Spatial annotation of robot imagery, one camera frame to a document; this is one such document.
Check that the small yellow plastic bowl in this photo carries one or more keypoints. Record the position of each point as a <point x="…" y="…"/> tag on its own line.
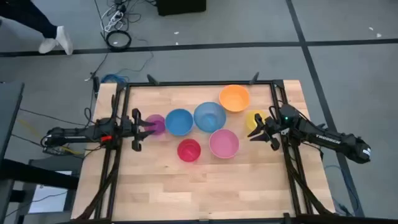
<point x="251" y="119"/>

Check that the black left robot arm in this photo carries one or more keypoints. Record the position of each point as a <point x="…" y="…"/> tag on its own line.
<point x="77" y="134"/>

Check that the small red plastic bowl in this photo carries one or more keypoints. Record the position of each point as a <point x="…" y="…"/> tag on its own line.
<point x="188" y="150"/>

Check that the person's leg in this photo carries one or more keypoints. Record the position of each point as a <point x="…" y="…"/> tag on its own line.
<point x="28" y="14"/>

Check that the black box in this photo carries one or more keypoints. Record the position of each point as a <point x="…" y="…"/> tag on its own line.
<point x="181" y="7"/>

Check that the white power strip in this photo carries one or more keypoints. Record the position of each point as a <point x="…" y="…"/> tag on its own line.
<point x="113" y="19"/>

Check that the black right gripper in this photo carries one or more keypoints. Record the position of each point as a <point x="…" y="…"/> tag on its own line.
<point x="273" y="129"/>

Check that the black metal table frame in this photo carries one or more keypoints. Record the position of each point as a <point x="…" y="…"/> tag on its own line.
<point x="202" y="83"/>

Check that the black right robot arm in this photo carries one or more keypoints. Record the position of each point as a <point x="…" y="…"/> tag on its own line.
<point x="329" y="138"/>

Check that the pink plastic bowl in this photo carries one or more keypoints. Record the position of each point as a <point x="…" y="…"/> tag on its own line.
<point x="224" y="143"/>

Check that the grey desk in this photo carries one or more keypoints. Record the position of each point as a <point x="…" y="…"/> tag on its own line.
<point x="9" y="115"/>

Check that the orange plastic bowl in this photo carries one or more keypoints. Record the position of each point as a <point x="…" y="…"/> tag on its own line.
<point x="234" y="98"/>

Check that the white panel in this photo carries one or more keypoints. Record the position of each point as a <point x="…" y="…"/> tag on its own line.
<point x="46" y="196"/>

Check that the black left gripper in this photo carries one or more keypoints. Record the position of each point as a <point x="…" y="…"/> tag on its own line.
<point x="137" y="130"/>

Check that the person's white shoe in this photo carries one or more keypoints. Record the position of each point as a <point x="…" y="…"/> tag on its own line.
<point x="47" y="46"/>
<point x="65" y="39"/>

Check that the small purple plastic bowl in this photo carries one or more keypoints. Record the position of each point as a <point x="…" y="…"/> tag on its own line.
<point x="159" y="124"/>

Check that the large light blue plastic bowl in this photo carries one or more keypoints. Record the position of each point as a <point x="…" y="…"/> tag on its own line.
<point x="210" y="117"/>

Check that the medium blue plastic bowl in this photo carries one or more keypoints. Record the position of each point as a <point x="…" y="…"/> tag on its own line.
<point x="179" y="122"/>

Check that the black beam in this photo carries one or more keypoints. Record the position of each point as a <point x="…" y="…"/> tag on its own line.
<point x="37" y="175"/>

